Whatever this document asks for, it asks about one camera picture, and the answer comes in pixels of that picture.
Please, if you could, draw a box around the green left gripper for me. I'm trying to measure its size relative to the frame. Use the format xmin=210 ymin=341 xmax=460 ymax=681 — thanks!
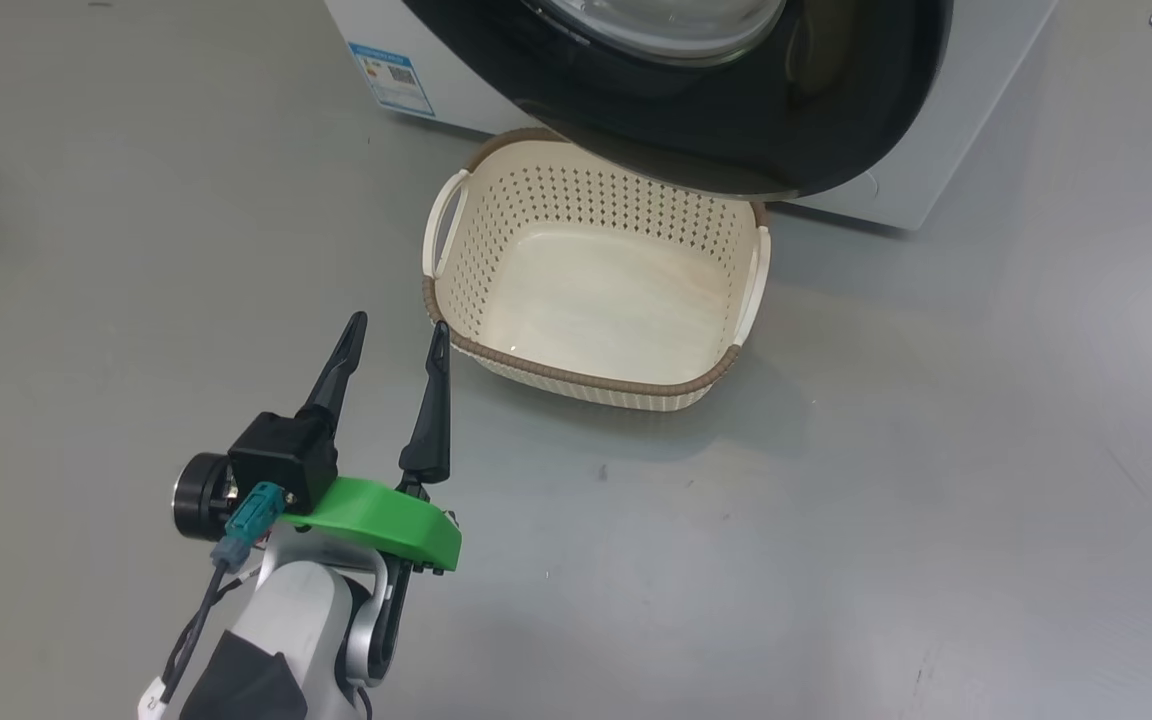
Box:
xmin=276 ymin=311 xmax=462 ymax=573

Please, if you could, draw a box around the black glass washing machine door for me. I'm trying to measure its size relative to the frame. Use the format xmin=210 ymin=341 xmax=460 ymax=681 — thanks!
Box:
xmin=401 ymin=0 xmax=955 ymax=201

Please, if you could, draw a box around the cream perforated laundry basket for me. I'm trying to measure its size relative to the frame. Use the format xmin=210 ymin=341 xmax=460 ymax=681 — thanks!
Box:
xmin=422 ymin=127 xmax=772 ymax=413

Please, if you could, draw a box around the white washing machine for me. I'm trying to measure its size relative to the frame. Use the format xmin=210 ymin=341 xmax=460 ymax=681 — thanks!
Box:
xmin=324 ymin=0 xmax=1059 ymax=231

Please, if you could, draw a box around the blue energy label sticker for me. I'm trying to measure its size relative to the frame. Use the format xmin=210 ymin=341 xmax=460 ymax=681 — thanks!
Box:
xmin=348 ymin=41 xmax=436 ymax=119

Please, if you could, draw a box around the teal plug left camera cable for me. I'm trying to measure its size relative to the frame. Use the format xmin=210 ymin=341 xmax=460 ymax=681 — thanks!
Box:
xmin=141 ymin=482 xmax=285 ymax=720

